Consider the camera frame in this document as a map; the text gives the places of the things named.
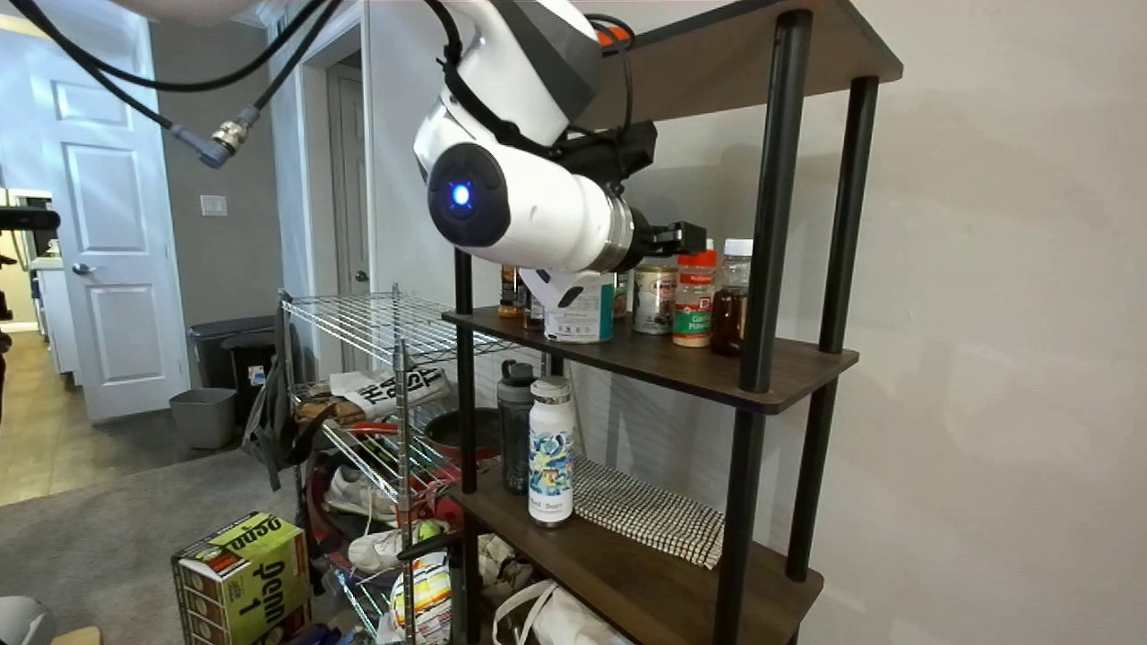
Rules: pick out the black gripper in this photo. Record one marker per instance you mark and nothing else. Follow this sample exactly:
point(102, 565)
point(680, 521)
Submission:
point(667, 237)

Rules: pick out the dark brown sauce bottle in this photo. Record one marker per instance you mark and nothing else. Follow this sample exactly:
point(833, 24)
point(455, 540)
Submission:
point(729, 321)

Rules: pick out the white cylindrical container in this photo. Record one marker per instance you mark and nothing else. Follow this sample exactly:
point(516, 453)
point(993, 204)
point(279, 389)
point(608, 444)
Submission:
point(589, 317)

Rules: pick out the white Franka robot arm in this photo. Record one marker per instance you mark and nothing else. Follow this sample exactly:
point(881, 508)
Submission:
point(539, 202)

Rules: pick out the dark wooden shelf unit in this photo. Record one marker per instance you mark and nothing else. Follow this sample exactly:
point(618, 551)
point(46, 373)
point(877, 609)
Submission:
point(705, 360)

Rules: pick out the white floral water bottle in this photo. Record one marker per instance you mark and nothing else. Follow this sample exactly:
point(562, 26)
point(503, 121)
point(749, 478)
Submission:
point(549, 460)

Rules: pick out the white mesh shelf mat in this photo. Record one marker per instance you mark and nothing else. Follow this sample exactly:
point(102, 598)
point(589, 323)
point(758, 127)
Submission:
point(656, 521)

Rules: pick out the small orange ball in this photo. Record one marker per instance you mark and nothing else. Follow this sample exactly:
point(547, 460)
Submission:
point(609, 35)

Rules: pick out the dark grey tumbler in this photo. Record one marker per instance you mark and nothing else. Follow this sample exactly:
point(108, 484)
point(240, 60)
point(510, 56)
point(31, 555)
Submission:
point(514, 431)

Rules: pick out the black round bowl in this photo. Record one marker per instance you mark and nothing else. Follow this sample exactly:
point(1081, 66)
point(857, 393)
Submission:
point(468, 431)

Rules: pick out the white printed bag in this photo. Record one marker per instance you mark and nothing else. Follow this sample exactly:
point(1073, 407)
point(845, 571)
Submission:
point(390, 389)

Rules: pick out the green yellow ball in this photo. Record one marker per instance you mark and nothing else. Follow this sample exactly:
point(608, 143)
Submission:
point(431, 530)

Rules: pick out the white plastic bag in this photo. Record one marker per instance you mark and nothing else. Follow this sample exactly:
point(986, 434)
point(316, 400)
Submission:
point(562, 620)

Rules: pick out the black bin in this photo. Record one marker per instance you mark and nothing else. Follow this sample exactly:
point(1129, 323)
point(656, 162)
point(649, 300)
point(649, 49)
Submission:
point(236, 354)

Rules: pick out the small grey bin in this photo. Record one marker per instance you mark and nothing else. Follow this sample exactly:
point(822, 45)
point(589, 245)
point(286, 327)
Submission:
point(207, 417)

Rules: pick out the green yellow drinks carton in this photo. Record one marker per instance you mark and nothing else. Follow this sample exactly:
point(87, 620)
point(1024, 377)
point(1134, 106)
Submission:
point(244, 575)

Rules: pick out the pale blue panelled door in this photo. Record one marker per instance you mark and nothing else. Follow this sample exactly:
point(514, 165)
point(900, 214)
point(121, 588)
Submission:
point(121, 323)

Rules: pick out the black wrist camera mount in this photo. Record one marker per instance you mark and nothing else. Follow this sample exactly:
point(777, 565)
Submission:
point(609, 147)

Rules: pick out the white light switch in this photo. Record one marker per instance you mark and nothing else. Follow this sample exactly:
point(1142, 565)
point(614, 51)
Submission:
point(213, 204)

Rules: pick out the black camera bar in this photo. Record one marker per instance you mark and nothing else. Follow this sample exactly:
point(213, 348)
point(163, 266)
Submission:
point(25, 219)

